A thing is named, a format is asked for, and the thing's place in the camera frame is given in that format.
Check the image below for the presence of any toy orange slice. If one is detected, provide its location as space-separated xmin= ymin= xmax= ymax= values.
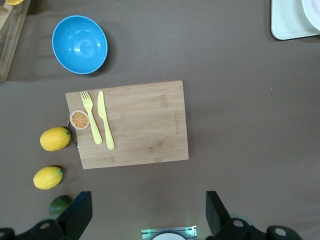
xmin=69 ymin=109 xmax=90 ymax=130

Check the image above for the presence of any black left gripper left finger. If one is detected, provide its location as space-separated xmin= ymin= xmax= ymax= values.
xmin=31 ymin=191 xmax=93 ymax=240

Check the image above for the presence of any yellow plastic knife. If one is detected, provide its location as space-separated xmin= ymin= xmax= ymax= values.
xmin=96 ymin=90 xmax=116 ymax=151

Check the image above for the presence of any yellow lemon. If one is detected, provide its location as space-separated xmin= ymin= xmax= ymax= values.
xmin=39 ymin=126 xmax=72 ymax=152
xmin=33 ymin=166 xmax=64 ymax=190

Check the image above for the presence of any white round plate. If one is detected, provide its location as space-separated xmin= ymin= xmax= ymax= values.
xmin=301 ymin=0 xmax=320 ymax=36

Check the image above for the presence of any blue bowl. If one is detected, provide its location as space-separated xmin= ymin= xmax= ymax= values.
xmin=51 ymin=15 xmax=109 ymax=75

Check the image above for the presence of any yellow plastic fork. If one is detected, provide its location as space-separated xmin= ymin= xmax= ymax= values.
xmin=80 ymin=90 xmax=103 ymax=145

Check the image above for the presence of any wooden cup rack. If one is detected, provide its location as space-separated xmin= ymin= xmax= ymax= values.
xmin=0 ymin=0 xmax=32 ymax=83

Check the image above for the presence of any cream tray with bear print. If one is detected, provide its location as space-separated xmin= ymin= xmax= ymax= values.
xmin=271 ymin=0 xmax=320 ymax=41

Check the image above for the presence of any dark green avocado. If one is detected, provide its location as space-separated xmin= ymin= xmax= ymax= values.
xmin=48 ymin=195 xmax=73 ymax=216

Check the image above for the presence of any bamboo cutting board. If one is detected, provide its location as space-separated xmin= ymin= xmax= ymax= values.
xmin=65 ymin=80 xmax=190 ymax=170

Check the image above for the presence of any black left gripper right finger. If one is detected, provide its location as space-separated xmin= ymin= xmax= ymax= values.
xmin=205 ymin=191 xmax=263 ymax=240

